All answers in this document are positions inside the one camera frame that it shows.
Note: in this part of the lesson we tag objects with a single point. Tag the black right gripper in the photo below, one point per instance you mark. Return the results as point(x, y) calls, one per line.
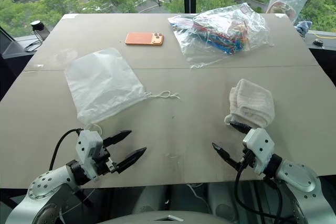
point(249, 159)

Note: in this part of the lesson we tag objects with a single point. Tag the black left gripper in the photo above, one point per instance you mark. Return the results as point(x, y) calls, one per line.
point(103, 162)

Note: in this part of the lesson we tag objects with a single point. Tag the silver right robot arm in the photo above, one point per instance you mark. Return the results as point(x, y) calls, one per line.
point(299, 176)

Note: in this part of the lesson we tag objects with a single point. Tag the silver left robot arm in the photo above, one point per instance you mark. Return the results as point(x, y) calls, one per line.
point(44, 190)

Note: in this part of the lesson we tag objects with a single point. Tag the cream folded towel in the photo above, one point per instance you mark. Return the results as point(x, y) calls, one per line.
point(252, 103)

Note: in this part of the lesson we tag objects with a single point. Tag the clear bag of colourful items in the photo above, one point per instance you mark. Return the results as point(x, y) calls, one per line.
point(223, 33)

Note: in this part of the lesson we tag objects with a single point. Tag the clear zip bag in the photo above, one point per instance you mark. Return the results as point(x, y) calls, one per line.
point(287, 5)

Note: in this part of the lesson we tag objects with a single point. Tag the grey rounded robot torso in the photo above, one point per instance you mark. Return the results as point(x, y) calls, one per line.
point(136, 217)

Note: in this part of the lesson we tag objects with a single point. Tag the orange smartphone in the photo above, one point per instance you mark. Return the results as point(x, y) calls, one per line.
point(144, 38)

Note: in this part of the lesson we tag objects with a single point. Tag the small black round object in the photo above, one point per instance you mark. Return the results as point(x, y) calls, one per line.
point(318, 42)

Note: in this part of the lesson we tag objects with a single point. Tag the blue cloth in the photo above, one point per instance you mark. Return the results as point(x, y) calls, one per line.
point(304, 27)

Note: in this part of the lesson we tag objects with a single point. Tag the black window ledge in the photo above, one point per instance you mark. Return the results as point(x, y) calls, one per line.
point(18, 45)

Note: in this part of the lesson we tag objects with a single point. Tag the black round device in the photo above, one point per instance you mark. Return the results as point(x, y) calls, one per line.
point(36, 24)

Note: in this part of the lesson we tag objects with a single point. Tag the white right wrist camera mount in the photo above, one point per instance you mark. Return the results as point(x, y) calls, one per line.
point(260, 145)

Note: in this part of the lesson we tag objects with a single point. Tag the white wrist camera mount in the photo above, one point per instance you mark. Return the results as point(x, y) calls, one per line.
point(88, 145)
point(260, 145)

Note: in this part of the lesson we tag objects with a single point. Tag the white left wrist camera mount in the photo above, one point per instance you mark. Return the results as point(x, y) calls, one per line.
point(88, 145)

